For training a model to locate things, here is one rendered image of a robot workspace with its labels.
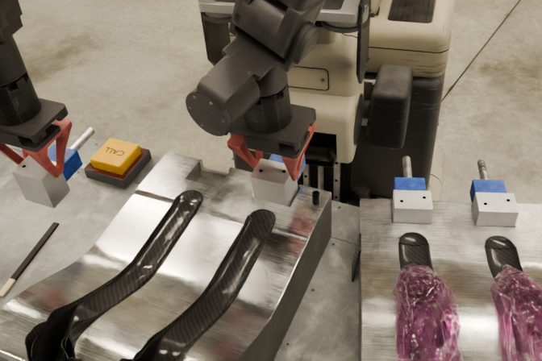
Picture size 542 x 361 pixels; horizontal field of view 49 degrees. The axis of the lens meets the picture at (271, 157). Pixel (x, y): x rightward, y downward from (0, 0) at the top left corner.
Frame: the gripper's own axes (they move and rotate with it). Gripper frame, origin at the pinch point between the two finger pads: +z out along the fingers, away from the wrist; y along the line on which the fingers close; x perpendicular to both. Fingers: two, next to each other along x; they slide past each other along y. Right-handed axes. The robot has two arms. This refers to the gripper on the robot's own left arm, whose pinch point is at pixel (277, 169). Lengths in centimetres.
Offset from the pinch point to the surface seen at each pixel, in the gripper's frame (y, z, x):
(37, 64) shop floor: -184, 97, 113
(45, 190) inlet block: -26.3, -2.9, -15.0
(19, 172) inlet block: -30.0, -4.8, -14.6
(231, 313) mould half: 2.9, 2.1, -20.5
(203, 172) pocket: -12.8, 5.3, 0.6
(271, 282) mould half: 5.2, 3.1, -14.8
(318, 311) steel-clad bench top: 9.6, 11.9, -11.9
